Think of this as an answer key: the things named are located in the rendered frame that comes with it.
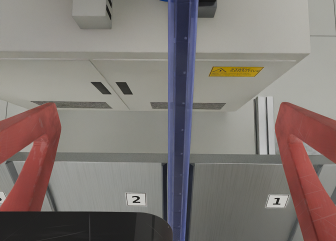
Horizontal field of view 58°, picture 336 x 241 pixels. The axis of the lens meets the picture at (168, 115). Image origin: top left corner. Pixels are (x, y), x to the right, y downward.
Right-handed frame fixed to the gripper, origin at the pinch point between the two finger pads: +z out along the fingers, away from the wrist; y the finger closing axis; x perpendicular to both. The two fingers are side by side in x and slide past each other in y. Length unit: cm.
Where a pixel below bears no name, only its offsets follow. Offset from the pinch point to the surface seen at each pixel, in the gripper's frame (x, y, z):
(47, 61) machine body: 14.8, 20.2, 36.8
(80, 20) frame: 7.1, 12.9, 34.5
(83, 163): 7.8, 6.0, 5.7
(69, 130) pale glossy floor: 60, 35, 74
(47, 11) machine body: 7.2, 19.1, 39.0
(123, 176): 9.1, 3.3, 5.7
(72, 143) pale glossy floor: 63, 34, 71
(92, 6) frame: 5.1, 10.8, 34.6
